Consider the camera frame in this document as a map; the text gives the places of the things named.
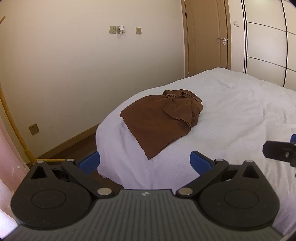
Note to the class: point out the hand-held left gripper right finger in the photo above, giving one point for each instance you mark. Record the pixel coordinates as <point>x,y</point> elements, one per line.
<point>200,163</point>

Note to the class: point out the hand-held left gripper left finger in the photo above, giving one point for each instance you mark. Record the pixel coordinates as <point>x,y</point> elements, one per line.
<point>89,162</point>

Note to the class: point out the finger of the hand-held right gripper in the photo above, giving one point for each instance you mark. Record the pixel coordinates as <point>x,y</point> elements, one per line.
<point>294,138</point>
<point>275,150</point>

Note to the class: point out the brown garment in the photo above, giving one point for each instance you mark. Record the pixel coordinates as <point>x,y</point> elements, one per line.
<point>157,120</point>

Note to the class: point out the wooden baseboard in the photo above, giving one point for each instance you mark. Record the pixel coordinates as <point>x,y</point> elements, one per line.
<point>69,142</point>

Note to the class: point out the bed with white sheet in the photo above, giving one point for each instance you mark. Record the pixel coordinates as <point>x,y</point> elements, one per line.
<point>235,115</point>

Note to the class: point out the pink curtain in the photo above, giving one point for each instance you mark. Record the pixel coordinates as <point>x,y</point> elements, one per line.
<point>10,166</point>

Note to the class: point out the white panelled wardrobe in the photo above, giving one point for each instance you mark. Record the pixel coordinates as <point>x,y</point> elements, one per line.
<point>266,41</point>

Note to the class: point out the wooden door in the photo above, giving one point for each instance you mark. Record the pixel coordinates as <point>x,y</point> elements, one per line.
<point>208,34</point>

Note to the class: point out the beige wall socket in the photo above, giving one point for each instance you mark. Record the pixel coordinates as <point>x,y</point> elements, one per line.
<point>112,30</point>
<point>138,31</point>
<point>34,129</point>

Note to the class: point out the small wall switch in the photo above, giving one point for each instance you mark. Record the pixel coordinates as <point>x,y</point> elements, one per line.
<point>235,23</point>

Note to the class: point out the white wall plug device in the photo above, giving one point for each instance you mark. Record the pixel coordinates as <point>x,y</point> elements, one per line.
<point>121,29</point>

